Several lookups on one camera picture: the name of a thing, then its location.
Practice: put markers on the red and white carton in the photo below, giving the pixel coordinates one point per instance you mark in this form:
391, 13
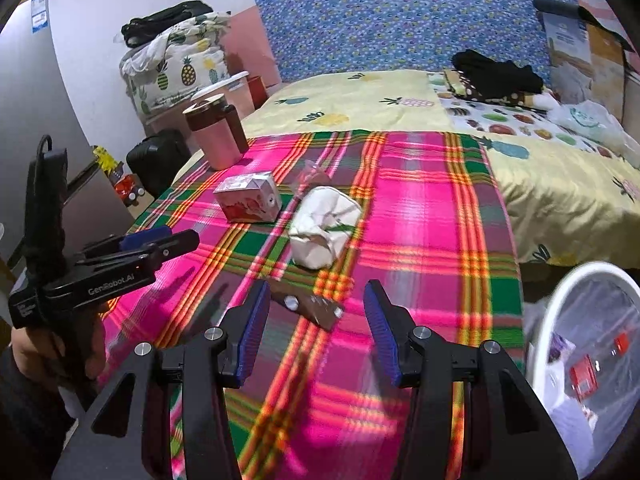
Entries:
245, 200

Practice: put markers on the brown polka dot cloth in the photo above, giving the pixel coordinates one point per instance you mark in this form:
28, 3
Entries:
470, 91

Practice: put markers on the blue floral headboard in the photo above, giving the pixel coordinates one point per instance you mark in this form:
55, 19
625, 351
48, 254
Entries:
400, 15

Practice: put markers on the yellow pineapple bedsheet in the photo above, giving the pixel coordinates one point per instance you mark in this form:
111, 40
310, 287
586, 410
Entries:
350, 95

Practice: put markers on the black bag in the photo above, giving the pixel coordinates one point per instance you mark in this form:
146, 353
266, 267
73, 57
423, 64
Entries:
165, 22

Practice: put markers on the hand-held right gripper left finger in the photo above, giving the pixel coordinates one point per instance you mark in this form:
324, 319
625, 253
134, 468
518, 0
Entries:
252, 330

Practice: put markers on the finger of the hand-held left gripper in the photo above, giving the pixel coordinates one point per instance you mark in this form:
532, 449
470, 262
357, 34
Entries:
142, 239
180, 242

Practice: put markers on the black clothes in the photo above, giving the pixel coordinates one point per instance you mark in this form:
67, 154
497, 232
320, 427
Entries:
495, 72

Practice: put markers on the pink plaid blanket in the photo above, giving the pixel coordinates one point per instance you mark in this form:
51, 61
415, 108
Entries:
425, 235

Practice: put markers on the purple milk drink carton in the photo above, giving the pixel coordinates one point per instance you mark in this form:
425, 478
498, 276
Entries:
561, 347

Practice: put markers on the white trash bin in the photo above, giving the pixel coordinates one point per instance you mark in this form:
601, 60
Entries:
542, 320

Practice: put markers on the small red carton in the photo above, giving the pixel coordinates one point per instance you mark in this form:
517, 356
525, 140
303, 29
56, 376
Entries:
584, 377

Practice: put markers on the blue sticker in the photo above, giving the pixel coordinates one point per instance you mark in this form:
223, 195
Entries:
40, 10

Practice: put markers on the clear pink plastic wrapper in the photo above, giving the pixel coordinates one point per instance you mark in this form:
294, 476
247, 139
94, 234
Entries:
315, 172

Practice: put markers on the person's left forearm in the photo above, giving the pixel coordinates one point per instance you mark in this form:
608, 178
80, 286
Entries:
30, 425

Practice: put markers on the red packet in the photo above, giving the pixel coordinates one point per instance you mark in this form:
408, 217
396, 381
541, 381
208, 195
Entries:
622, 343

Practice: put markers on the white fruit-print sheet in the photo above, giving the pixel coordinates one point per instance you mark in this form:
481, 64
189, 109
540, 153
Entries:
500, 120

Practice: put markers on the brown coffee sachet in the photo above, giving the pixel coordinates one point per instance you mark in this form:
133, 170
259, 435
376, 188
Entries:
320, 312

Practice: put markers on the black suitcase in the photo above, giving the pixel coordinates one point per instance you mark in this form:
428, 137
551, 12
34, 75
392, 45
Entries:
155, 160

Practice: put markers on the cardboard box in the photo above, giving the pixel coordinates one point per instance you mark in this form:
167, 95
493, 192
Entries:
605, 70

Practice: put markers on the grey refrigerator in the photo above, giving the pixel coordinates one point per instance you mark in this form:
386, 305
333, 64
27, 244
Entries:
50, 110

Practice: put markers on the quilt packaging bag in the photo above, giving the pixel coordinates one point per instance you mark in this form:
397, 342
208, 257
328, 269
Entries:
567, 45

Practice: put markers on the white plastic bag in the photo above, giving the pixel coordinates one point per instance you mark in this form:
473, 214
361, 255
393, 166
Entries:
585, 120

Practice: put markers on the clear plastic bin liner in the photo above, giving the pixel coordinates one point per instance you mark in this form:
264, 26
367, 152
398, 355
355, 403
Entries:
600, 310

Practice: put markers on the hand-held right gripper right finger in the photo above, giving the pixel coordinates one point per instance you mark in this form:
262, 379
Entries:
382, 330

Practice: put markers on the yellow toy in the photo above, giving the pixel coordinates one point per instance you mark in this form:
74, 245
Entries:
107, 160

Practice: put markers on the person's left hand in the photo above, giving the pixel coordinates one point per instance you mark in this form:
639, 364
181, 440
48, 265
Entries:
32, 357

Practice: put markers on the crumpled white paper cup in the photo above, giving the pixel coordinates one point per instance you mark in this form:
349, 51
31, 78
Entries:
320, 230

